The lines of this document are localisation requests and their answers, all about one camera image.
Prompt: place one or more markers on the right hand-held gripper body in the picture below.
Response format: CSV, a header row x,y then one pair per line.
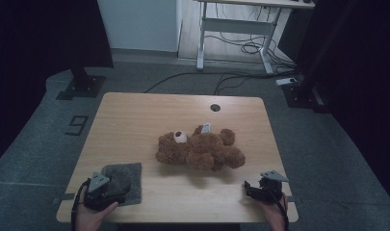
x,y
271,191

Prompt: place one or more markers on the person's left hand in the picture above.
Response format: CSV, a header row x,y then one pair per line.
x,y
90,219

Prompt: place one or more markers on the grey tape strip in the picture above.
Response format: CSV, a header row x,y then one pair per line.
x,y
62,197
295,199

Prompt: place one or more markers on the white power strip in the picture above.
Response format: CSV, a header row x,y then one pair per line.
x,y
285,81

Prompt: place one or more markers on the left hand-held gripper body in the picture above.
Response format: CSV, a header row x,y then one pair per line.
x,y
98,192

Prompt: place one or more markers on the black tape floor mark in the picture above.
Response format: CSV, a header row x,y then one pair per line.
x,y
77,123

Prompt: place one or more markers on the black stand base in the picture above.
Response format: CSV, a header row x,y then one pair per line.
x,y
86,85
298,96

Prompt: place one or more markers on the black curtain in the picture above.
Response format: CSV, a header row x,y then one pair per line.
x,y
359,64
38,48

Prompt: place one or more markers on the grey fluffy cloth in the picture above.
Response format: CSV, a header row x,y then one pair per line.
x,y
126,176

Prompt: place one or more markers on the white metal desk frame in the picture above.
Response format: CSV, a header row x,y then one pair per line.
x,y
234,25

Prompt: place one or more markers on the brown teddy bear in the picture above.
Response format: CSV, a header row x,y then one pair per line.
x,y
202,149

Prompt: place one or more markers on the person's right hand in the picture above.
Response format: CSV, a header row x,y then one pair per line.
x,y
277,216

